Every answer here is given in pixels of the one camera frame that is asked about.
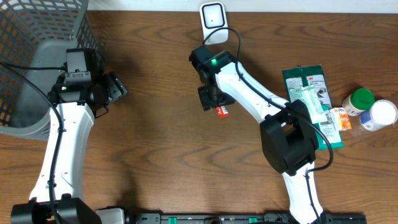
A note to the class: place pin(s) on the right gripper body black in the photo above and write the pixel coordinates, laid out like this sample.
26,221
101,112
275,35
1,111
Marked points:
213,95

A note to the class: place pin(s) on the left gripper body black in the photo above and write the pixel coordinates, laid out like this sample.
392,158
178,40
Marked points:
115,89

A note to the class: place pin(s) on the red white small packet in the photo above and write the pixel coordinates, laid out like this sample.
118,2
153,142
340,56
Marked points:
222,111

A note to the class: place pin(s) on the green white package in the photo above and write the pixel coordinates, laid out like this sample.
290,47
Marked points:
297,77

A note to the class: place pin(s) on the pale green wipes packet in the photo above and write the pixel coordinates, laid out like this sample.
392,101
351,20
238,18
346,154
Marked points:
308,95

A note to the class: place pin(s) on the orange small box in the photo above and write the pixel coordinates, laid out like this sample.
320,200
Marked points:
340,119

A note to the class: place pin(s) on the green lid jar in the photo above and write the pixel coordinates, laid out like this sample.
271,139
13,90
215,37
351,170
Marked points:
359,101

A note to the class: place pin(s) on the white jar blue label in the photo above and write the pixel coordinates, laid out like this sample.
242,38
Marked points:
382,113

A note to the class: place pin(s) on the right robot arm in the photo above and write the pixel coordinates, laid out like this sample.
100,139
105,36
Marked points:
288,137

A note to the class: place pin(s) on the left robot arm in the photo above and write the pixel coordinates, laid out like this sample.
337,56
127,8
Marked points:
74,100

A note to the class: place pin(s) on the white barcode scanner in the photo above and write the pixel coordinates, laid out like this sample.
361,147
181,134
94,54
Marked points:
213,16

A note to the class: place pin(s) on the grey plastic mesh basket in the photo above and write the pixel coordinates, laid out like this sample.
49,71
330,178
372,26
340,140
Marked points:
35,35

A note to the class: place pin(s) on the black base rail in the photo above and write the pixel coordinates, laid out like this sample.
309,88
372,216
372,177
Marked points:
277,218

